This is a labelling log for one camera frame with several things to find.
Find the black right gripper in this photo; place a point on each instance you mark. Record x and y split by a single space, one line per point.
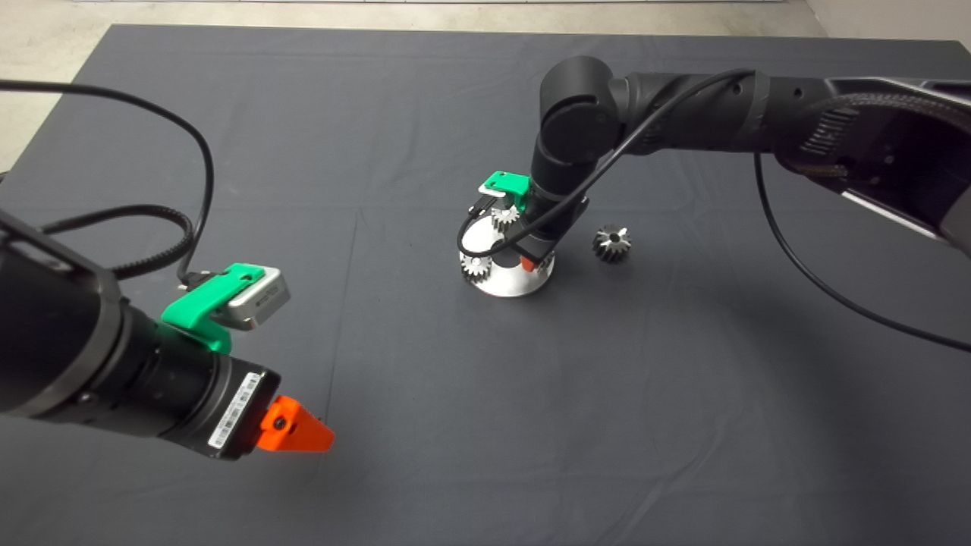
550 227

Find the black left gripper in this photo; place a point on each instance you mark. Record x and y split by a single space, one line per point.
197 398

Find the small dark steel gear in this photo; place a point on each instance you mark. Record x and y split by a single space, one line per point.
545 263

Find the larger steel gear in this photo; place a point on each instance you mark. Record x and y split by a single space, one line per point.
611 243

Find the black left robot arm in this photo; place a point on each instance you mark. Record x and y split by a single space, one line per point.
45 341

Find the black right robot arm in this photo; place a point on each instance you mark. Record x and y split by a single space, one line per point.
698 110

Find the round metal plate with hole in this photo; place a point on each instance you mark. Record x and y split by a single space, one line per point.
504 287

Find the dark grey table cloth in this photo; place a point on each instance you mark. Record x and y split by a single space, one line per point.
455 417

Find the silver right camera box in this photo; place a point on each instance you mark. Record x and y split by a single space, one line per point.
489 196

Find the silver camera box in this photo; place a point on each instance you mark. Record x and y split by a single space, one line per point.
489 196
262 297

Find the green right camera mount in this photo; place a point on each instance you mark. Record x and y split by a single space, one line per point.
507 188

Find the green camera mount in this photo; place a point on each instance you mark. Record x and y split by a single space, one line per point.
201 307
507 188

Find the silver left camera box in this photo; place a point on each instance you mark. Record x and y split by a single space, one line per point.
262 297

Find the green left camera mount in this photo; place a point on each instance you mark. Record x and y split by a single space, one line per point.
201 307

